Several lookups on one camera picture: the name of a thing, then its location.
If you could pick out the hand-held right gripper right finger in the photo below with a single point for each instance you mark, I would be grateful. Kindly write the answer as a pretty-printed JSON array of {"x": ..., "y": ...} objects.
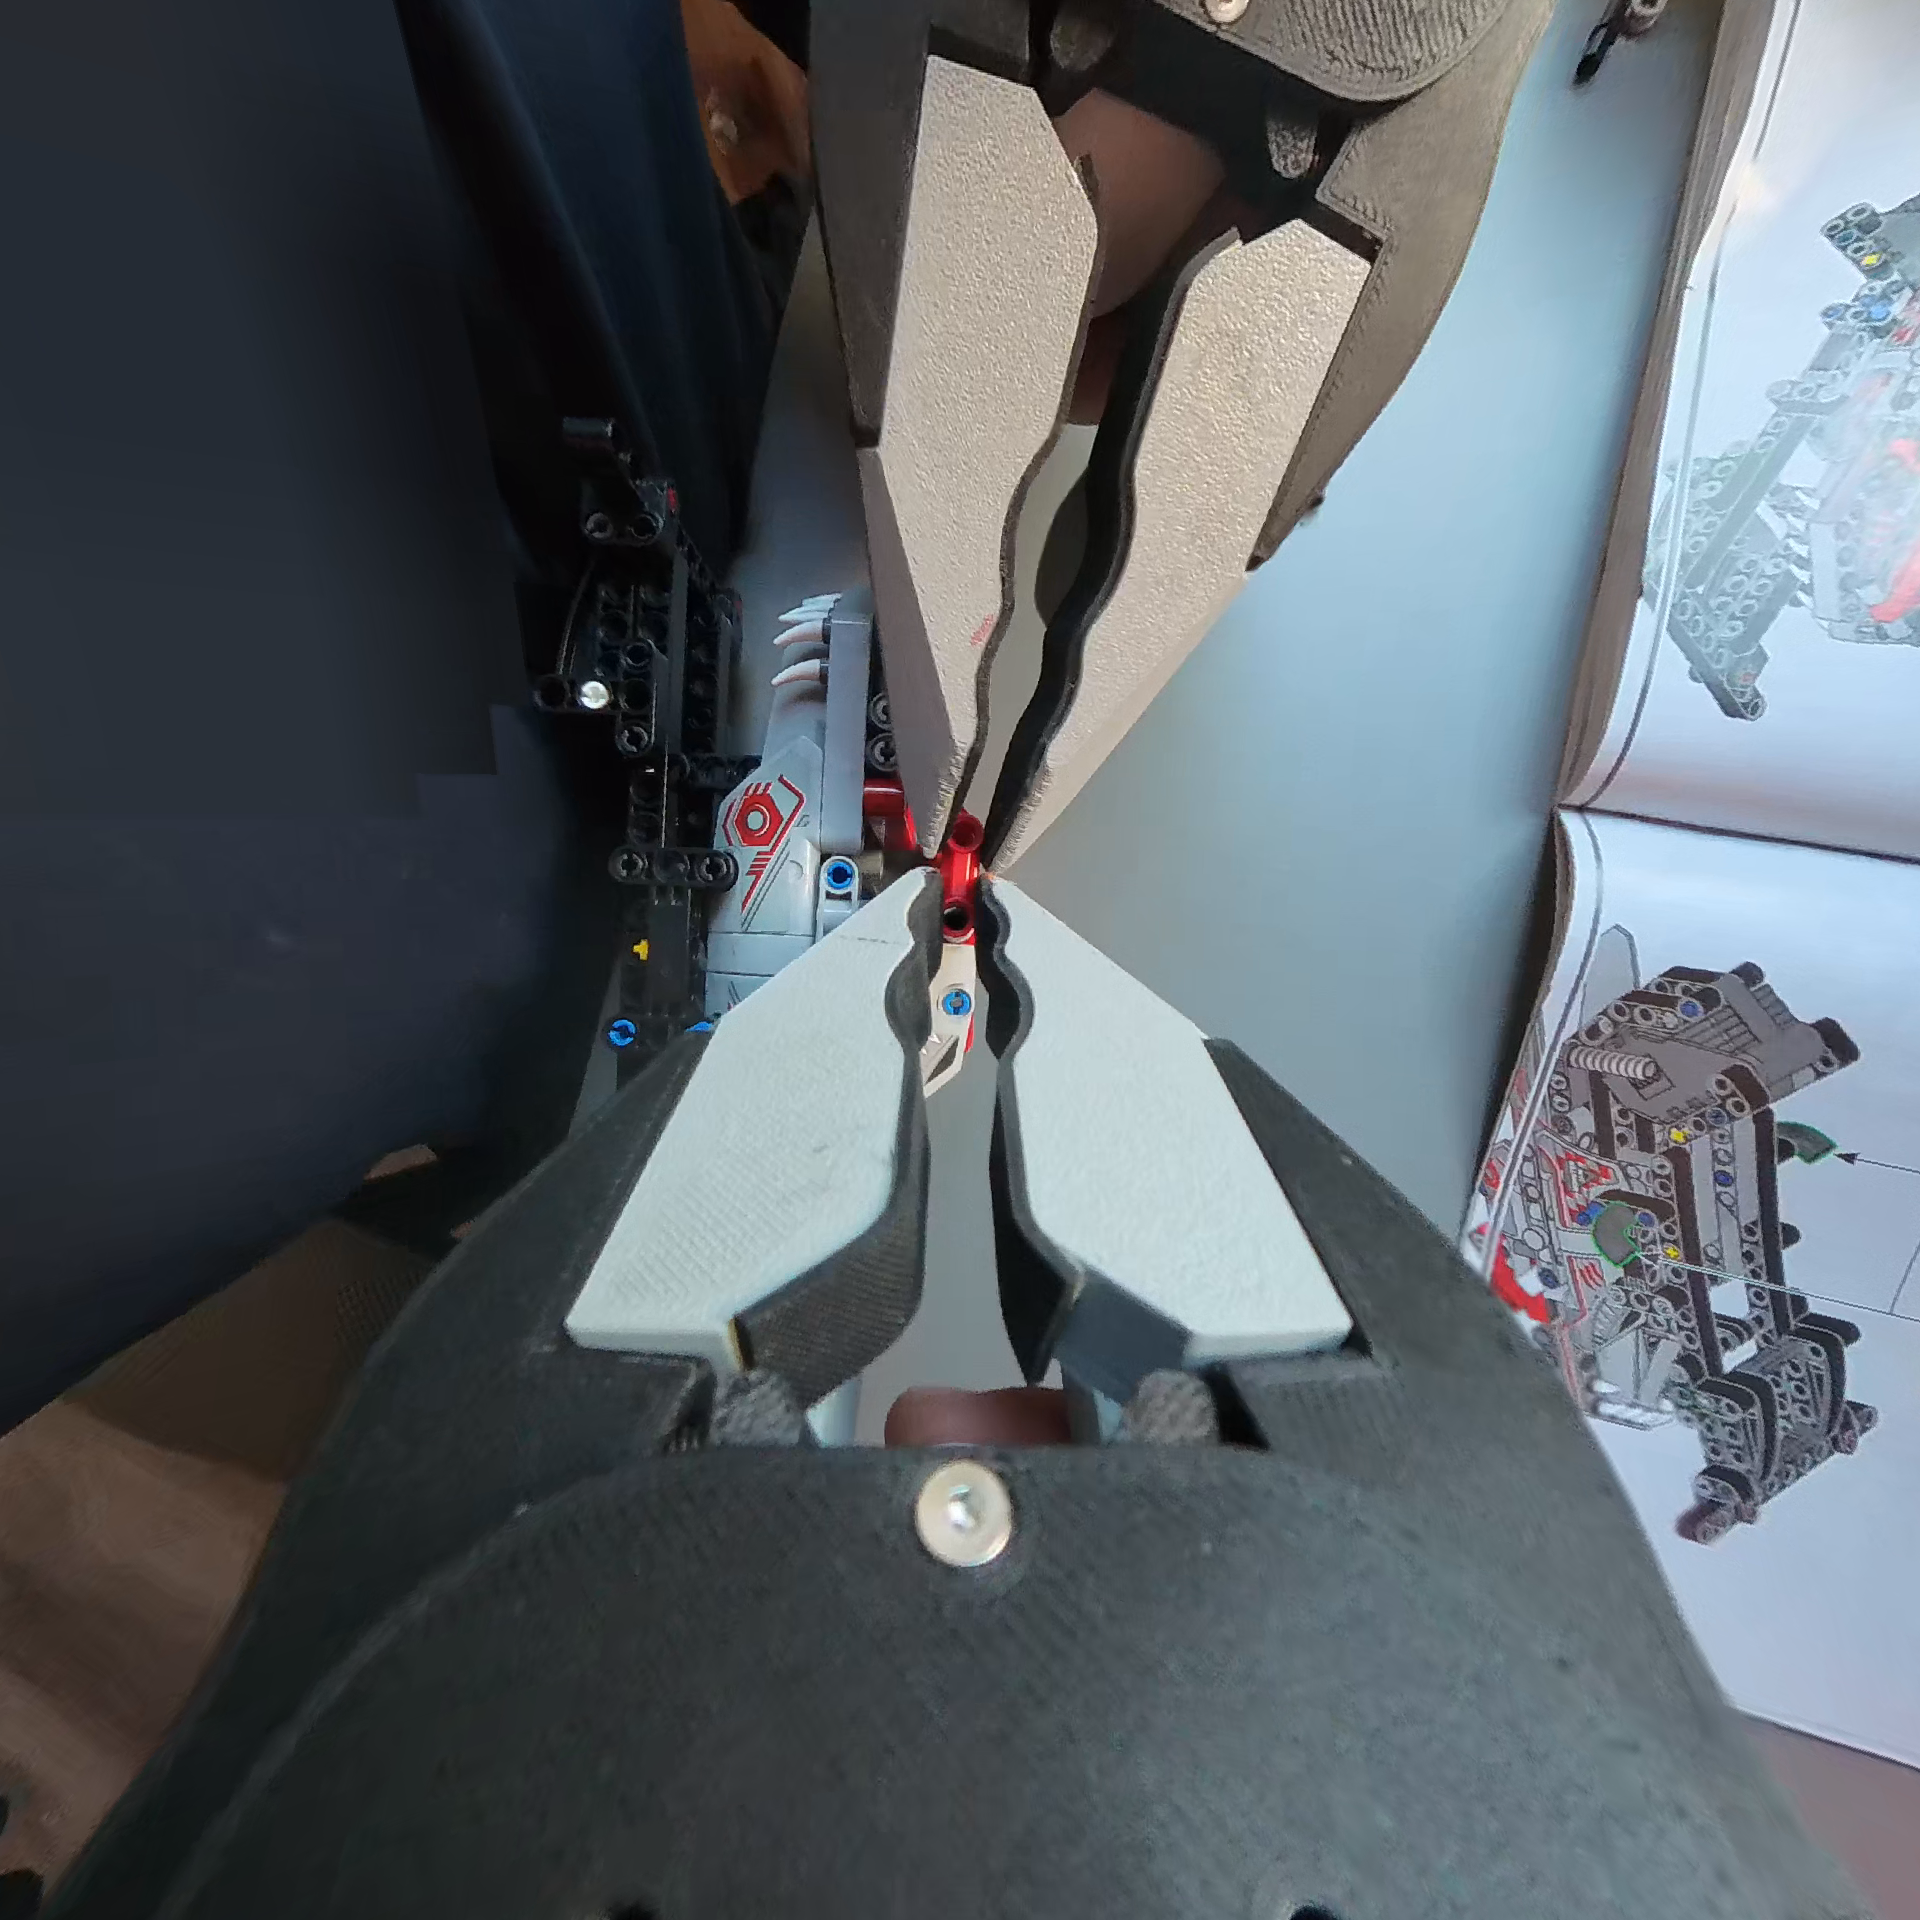
[{"x": 1172, "y": 1186}]

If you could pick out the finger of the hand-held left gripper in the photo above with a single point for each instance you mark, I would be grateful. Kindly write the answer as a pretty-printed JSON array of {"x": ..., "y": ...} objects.
[
  {"x": 1230, "y": 419},
  {"x": 976, "y": 331}
]

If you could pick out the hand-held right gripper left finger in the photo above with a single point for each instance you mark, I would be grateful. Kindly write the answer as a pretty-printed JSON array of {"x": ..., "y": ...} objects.
[{"x": 749, "y": 1172}]

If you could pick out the grey black lego model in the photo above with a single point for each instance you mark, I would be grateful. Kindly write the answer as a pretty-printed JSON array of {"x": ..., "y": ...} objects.
[{"x": 765, "y": 841}]

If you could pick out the red lego connector piece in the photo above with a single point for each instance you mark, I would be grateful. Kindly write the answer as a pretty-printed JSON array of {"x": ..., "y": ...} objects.
[{"x": 960, "y": 870}]

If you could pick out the lego instruction booklet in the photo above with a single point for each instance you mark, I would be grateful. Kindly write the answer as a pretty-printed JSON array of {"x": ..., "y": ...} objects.
[{"x": 1800, "y": 931}]

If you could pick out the person's left hand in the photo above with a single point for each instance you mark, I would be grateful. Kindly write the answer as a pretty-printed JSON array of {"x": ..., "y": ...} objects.
[{"x": 1161, "y": 195}]

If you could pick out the person's right hand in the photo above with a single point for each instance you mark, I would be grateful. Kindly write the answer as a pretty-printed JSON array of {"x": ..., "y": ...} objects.
[{"x": 976, "y": 1418}]

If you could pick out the person's dark blue trousers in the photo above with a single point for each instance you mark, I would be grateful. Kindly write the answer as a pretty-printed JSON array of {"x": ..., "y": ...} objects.
[{"x": 302, "y": 1050}]

